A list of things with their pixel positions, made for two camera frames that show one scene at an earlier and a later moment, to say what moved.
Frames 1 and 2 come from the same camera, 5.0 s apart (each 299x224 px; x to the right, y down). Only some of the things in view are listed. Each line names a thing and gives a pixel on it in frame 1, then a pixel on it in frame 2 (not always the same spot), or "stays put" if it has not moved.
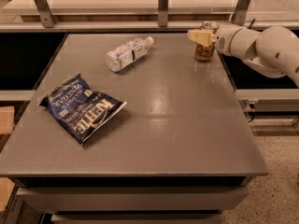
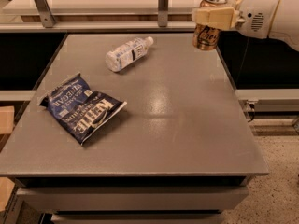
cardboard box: (7, 119) stays put
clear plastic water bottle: (121, 56) stays put
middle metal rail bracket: (163, 5) stays put
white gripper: (223, 41) → (258, 15)
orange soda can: (206, 53) → (206, 37)
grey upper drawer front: (135, 198) stays put
